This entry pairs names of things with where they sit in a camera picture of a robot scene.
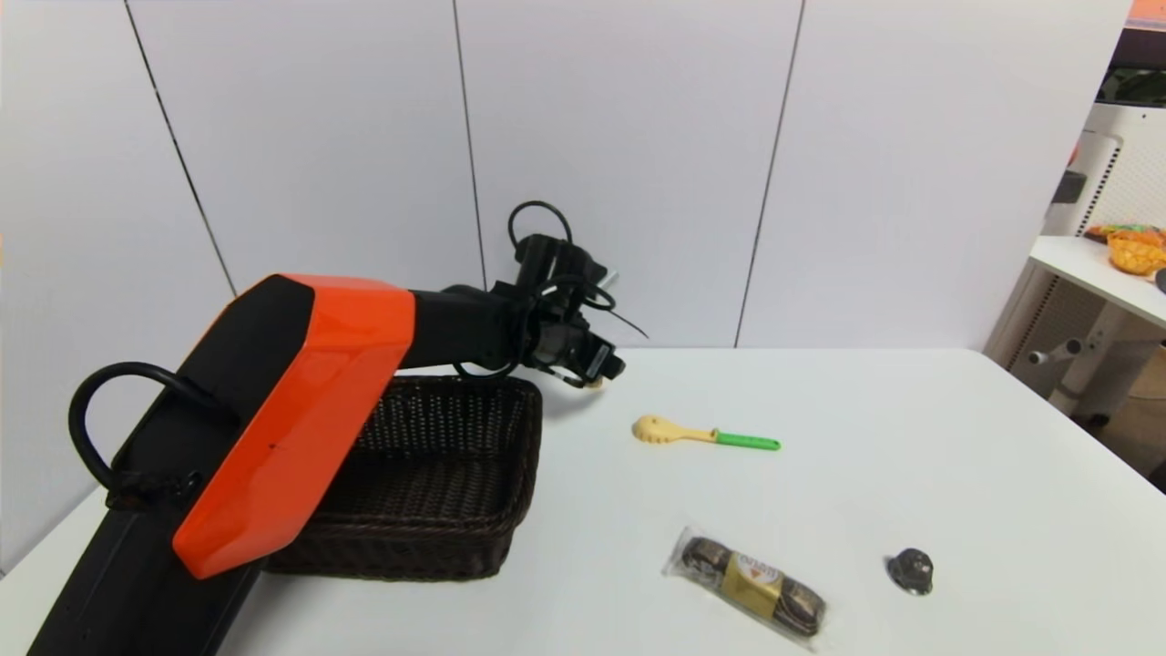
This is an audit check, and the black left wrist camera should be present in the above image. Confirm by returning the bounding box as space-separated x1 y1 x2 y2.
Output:
516 234 609 294

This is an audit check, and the dark coffee capsule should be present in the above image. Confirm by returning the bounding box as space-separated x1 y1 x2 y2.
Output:
885 548 936 597

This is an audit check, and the white side table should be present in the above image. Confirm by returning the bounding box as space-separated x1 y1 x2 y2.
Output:
984 235 1166 493

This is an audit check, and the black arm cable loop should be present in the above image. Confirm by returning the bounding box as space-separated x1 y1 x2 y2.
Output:
68 362 220 511

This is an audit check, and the chocolate snack in clear wrapper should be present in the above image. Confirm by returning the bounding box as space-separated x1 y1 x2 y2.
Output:
662 526 828 650

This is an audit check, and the orange snack bag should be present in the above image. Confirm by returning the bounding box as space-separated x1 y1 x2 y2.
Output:
1084 223 1166 276

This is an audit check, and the yellow spatula with green handle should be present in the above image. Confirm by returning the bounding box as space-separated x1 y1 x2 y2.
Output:
632 415 782 452

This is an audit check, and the white perforated appliance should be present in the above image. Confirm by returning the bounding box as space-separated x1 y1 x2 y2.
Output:
1043 100 1166 238

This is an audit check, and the dark brown wicker basket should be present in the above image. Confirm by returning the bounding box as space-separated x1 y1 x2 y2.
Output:
264 374 544 582

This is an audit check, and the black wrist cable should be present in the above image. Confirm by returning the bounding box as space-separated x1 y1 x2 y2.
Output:
506 200 575 265

